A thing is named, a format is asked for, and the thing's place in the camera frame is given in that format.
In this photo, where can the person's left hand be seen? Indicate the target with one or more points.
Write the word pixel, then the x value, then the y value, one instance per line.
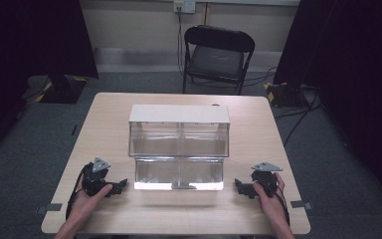
pixel 86 205

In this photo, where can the white wall socket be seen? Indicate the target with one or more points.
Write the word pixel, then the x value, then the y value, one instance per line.
pixel 184 6

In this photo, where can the black folding chair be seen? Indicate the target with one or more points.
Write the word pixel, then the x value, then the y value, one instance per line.
pixel 217 59

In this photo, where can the clear plastic drawer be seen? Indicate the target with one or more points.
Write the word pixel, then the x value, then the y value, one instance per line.
pixel 179 139
pixel 179 174

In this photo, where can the clear drawer cabinet white top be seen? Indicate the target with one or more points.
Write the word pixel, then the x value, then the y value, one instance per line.
pixel 179 114

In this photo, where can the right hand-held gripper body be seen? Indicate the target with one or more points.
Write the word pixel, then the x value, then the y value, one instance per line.
pixel 266 181

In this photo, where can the black stand base yellow stripes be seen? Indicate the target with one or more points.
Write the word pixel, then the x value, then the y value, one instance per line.
pixel 283 94
pixel 63 89

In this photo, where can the dark curtain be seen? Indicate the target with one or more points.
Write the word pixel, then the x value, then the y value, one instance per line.
pixel 351 66
pixel 20 49

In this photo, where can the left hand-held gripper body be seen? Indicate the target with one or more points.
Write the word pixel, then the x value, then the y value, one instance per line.
pixel 94 179

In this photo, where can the grey tape strip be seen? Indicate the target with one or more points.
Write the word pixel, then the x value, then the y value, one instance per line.
pixel 49 207
pixel 301 204

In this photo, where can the person's right hand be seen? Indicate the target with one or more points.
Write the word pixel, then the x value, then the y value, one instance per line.
pixel 270 205

